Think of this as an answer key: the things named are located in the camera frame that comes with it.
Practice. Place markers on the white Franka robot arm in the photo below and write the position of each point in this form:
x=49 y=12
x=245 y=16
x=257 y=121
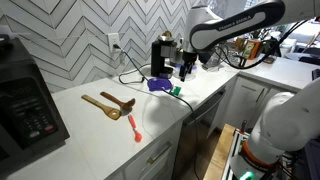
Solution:
x=290 y=116

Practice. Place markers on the black coffee maker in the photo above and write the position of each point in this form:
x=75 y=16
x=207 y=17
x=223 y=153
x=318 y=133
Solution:
x=159 y=58

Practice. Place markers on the white cabinet door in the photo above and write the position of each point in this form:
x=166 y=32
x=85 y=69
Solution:
x=246 y=100

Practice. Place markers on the white wall outlet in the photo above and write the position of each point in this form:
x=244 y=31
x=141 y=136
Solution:
x=113 y=40

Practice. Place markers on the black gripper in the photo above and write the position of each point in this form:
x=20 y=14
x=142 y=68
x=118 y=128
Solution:
x=190 y=59

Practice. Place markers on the black microwave oven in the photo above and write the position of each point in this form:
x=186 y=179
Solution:
x=26 y=110

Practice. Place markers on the dark wooden spatula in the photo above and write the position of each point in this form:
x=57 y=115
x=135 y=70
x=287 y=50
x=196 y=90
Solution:
x=116 y=101

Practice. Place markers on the green gum pack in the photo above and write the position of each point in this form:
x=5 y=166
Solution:
x=175 y=90

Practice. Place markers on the red silicone spoon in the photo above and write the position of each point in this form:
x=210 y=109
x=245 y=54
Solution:
x=134 y=126

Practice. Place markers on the light wooden spoon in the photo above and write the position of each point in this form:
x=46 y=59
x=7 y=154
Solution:
x=101 y=106

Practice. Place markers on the glass pitcher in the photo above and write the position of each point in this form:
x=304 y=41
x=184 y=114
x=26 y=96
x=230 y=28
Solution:
x=216 y=61

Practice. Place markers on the small dark dish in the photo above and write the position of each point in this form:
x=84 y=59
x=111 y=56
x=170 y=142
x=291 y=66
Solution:
x=268 y=59

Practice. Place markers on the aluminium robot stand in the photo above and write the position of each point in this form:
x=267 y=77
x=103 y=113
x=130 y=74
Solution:
x=235 y=146

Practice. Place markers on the wooden board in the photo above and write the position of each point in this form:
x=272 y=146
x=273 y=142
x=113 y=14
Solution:
x=218 y=155

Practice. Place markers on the orange box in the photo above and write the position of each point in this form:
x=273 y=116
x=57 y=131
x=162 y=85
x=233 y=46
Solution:
x=250 y=49

